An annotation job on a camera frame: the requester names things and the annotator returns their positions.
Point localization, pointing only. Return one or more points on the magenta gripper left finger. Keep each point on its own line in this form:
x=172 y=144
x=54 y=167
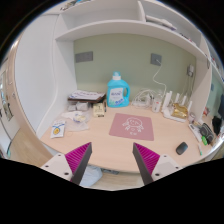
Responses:
x=70 y=166

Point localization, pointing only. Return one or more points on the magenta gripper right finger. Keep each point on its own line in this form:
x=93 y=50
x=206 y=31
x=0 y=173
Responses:
x=153 y=166

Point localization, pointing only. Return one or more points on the pink mouse pad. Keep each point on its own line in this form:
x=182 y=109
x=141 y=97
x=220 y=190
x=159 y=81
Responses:
x=132 y=127

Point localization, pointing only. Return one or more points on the black computer mouse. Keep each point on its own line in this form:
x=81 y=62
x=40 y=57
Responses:
x=181 y=148

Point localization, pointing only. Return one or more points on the white packet with yellow print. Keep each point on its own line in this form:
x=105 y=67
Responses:
x=57 y=129

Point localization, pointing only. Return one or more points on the clear plastic bag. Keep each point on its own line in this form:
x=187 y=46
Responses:
x=76 y=121

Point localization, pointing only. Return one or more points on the small beige box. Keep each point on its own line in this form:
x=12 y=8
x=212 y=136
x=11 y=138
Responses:
x=98 y=110

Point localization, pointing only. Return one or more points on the white remote control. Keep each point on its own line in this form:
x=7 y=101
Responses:
x=196 y=132

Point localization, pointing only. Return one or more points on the small white bottle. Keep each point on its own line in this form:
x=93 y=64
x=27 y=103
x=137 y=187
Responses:
x=156 y=103

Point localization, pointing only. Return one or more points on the gold foil bag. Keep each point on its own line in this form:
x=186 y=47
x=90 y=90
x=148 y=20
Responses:
x=179 y=111

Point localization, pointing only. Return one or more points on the green marker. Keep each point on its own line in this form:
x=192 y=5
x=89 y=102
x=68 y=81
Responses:
x=204 y=140

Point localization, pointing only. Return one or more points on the black pouch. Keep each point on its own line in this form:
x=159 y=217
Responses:
x=206 y=132

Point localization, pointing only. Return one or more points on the blue detergent bottle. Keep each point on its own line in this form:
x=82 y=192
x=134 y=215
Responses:
x=118 y=91

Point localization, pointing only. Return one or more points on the grey wall socket left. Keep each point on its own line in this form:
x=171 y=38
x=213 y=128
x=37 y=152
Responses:
x=84 y=57

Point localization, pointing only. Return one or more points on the grey wall socket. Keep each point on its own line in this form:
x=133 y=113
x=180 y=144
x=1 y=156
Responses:
x=156 y=59
x=84 y=57

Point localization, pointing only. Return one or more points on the grey wall socket right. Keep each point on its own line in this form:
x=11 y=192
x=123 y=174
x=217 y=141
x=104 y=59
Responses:
x=156 y=59

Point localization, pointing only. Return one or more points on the white wall shelf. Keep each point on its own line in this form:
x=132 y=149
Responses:
x=142 y=17

